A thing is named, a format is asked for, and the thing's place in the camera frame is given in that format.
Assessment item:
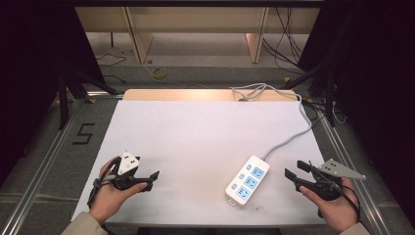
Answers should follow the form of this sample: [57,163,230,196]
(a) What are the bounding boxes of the black and white floor cables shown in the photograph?
[301,96,347,128]

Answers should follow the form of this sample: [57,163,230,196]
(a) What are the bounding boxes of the hand-held gripper cable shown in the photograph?
[308,160,362,224]
[86,157,122,210]

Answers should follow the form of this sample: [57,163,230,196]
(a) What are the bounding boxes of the person's right hand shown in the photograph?
[299,177,360,235]

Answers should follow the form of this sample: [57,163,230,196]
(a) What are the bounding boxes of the grey power strip cable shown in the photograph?
[230,82,313,162]

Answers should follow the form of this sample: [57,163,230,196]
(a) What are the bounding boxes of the thin black floor cable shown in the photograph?
[95,52,128,85]

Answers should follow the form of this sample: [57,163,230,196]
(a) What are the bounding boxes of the person's left hand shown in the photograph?
[89,158,149,225]

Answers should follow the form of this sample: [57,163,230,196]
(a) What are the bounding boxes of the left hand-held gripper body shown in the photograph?
[112,150,142,192]

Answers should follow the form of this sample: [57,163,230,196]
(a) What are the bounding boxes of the beige wooden shelf unit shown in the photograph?
[73,6,321,65]

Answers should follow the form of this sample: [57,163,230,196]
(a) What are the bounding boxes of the white power strip blue sockets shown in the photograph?
[224,155,271,208]

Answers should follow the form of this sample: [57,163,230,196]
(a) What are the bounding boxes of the left hand-held gripper cable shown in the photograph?
[86,157,122,210]

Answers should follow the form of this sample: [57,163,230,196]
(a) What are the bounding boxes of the aluminium floor rail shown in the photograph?
[301,97,394,235]
[0,91,125,235]

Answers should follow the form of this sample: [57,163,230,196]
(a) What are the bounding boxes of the black metal stand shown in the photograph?
[279,64,339,129]
[56,69,119,131]

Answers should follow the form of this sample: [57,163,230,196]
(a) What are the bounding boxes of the right hand-held gripper cable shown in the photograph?
[308,160,362,224]

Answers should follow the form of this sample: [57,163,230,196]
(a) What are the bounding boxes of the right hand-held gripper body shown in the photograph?
[304,158,367,202]

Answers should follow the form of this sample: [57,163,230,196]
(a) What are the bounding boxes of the white table mat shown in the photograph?
[70,99,327,227]

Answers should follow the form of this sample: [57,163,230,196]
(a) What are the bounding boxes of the bundle of black cables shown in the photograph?
[261,6,305,71]

